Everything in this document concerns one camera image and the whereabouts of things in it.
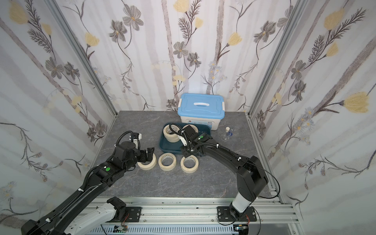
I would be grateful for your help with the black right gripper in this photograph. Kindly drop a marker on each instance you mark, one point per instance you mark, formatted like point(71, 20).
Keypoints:
point(189, 151)

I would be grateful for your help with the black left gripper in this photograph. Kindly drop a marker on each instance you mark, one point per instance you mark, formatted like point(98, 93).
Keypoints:
point(144, 159)

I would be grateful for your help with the masking tape roll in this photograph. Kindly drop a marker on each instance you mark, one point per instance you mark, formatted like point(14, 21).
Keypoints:
point(170, 136)
point(167, 162)
point(189, 170)
point(148, 166)
point(192, 126)

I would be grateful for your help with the teal plastic tray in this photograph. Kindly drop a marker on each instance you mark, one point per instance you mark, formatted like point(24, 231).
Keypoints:
point(174, 148)

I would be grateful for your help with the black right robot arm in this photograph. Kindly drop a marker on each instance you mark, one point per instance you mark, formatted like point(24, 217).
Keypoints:
point(251, 176)

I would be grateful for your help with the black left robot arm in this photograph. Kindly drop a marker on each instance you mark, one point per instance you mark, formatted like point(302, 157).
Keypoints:
point(63, 219)

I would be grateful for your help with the white box with blue lid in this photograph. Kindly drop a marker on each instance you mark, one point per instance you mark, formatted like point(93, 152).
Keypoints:
point(201, 109)

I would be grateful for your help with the glass flask with stopper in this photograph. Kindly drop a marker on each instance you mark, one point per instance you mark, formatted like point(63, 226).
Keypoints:
point(228, 134)

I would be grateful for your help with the small circuit board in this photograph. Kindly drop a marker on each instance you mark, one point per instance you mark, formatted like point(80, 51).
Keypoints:
point(120, 229)

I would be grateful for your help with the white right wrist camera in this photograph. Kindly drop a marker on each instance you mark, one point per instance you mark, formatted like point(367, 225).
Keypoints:
point(183, 137)

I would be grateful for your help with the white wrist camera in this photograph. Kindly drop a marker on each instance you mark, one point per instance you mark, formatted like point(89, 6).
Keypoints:
point(183, 137)
point(137, 140)

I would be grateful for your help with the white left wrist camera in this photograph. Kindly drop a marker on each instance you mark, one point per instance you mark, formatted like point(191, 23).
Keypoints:
point(137, 140)

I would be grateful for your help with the aluminium frame rail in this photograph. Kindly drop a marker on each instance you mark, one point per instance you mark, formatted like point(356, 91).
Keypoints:
point(198, 216)

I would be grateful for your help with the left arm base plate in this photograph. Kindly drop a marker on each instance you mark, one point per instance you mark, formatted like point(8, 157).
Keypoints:
point(132, 213)

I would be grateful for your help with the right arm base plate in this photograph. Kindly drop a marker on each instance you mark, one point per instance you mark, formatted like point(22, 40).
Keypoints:
point(229, 214)

